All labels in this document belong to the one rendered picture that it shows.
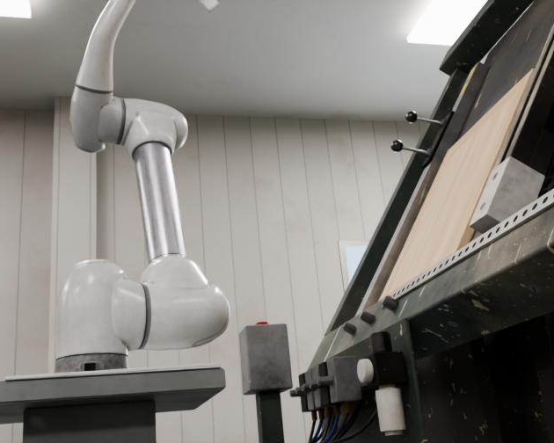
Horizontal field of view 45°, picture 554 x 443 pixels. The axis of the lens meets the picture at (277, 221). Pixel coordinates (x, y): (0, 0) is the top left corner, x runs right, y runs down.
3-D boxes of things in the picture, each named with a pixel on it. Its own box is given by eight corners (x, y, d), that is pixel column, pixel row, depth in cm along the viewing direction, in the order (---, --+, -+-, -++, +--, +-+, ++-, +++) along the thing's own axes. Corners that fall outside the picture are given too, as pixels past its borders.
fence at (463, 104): (365, 328, 178) (352, 321, 178) (481, 76, 217) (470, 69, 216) (371, 324, 174) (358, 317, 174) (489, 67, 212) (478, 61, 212)
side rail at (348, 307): (354, 354, 202) (323, 336, 201) (475, 91, 246) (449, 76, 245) (361, 351, 196) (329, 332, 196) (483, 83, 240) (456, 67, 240)
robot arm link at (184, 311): (132, 363, 155) (220, 360, 165) (150, 330, 144) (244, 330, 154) (105, 122, 197) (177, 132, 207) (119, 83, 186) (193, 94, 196)
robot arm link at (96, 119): (70, 78, 185) (119, 86, 191) (61, 141, 191) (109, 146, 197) (76, 90, 174) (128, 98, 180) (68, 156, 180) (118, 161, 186)
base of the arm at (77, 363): (41, 381, 130) (42, 352, 132) (52, 392, 151) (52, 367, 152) (136, 375, 135) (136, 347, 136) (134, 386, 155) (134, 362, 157)
